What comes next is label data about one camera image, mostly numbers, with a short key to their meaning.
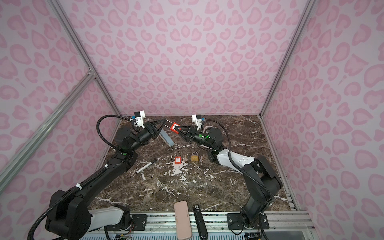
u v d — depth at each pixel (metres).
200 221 0.72
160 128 0.68
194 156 0.95
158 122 0.70
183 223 0.72
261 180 0.46
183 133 0.69
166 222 0.75
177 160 0.94
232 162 0.51
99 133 0.58
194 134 0.67
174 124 0.71
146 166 0.93
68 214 0.40
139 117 0.68
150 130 0.64
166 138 1.00
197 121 0.73
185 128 0.70
